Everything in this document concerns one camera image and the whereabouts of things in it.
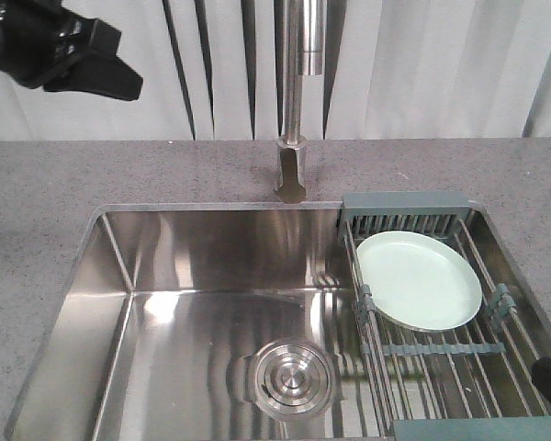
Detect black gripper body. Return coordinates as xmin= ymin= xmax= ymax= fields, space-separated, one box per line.
xmin=0 ymin=1 xmax=95 ymax=90

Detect light green round plate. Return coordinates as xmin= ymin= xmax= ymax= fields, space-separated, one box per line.
xmin=356 ymin=231 xmax=482 ymax=333

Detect grey sink drying rack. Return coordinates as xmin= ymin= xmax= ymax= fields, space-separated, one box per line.
xmin=337 ymin=191 xmax=551 ymax=440

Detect white pleated curtain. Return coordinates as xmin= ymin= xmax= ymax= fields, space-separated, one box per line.
xmin=0 ymin=1 xmax=551 ymax=141

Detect stainless steel faucet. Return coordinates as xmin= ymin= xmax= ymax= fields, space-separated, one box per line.
xmin=275 ymin=0 xmax=324 ymax=204

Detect steel sink drain strainer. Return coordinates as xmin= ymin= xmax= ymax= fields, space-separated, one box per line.
xmin=242 ymin=338 xmax=337 ymax=421

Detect stainless steel sink basin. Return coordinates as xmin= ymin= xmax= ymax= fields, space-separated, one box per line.
xmin=3 ymin=201 xmax=551 ymax=441

